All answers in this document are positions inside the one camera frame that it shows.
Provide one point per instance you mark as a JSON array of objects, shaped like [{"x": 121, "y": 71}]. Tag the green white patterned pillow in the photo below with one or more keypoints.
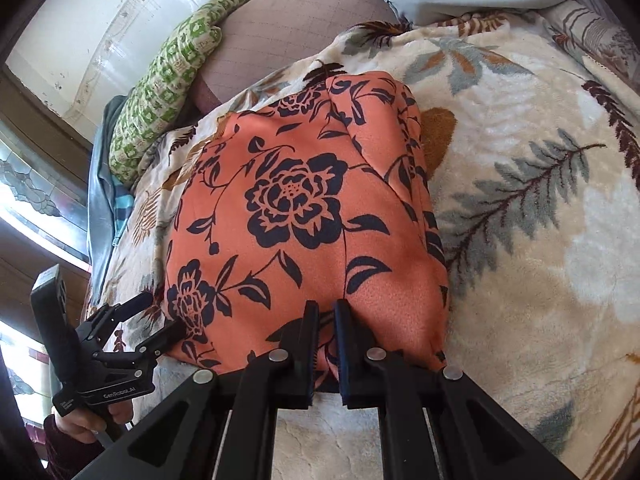
[{"x": 157, "y": 99}]

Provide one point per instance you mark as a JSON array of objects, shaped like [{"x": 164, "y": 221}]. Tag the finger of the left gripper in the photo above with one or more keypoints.
[
  {"x": 150, "y": 349},
  {"x": 101, "y": 324}
]

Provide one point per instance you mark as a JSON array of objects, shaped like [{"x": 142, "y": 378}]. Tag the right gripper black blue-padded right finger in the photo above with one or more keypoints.
[{"x": 433, "y": 425}]

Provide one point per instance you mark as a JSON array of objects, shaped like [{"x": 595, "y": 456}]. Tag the left hand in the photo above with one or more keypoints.
[{"x": 83, "y": 425}]

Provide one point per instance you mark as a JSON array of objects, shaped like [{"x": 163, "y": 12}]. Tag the orange floral blouse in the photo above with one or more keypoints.
[{"x": 318, "y": 197}]

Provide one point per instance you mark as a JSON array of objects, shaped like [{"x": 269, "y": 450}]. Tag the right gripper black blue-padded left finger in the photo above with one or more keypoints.
[{"x": 220, "y": 426}]

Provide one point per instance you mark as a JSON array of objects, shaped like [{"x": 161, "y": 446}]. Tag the blue cloth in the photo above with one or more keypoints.
[{"x": 109, "y": 202}]

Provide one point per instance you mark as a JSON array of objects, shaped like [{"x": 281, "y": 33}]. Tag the stained glass door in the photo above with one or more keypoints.
[{"x": 44, "y": 169}]

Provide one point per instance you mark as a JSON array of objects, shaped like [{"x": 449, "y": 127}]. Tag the striped floral pillow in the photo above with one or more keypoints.
[{"x": 593, "y": 26}]

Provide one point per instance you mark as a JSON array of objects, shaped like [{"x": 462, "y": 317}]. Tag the pink mattress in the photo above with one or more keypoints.
[{"x": 265, "y": 35}]

